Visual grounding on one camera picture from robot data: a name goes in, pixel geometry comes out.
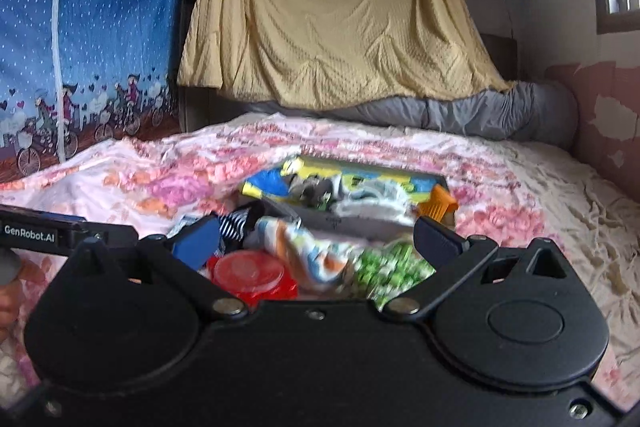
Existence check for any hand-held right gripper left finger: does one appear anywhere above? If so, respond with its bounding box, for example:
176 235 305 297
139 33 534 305
65 217 249 320

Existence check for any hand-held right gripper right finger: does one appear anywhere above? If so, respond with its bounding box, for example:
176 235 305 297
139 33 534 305
385 216 571 315

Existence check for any orange knit cloth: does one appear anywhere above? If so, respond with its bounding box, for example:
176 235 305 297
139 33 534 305
417 184 458 218

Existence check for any dark striped sock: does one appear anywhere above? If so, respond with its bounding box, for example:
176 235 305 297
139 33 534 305
167 202 266 258

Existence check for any grey cardboard box tray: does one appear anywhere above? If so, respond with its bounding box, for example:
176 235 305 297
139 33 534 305
240 154 458 243

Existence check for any colourful striped cloth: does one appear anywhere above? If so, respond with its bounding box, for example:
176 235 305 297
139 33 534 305
255 216 371 293

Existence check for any person's left hand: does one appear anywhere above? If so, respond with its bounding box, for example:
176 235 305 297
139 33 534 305
0 259 48 343

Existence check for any red lidded plastic container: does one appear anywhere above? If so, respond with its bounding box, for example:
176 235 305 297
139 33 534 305
205 249 301 308

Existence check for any green patterned cloth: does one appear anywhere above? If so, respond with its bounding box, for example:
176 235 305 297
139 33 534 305
350 242 436 310

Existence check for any white cloth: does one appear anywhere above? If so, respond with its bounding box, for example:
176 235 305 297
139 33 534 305
332 189 416 220

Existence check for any pink floral bed cover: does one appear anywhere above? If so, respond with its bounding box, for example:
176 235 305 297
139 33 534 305
0 112 640 408

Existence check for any grey patterned cloth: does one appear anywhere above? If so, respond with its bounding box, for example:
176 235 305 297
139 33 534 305
287 177 343 210

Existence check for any grey bolster pillow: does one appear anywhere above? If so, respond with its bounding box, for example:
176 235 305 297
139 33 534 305
245 79 578 152

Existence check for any beige bed sheet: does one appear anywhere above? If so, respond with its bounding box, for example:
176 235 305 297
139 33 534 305
495 139 640 373

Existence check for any dark wooden headboard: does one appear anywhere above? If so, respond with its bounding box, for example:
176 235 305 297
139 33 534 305
480 32 521 82

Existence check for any blue printed curtain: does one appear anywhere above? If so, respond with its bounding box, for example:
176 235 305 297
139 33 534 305
0 0 193 182

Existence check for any yellow dotted blanket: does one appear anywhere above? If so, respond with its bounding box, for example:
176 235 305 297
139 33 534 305
177 0 513 110

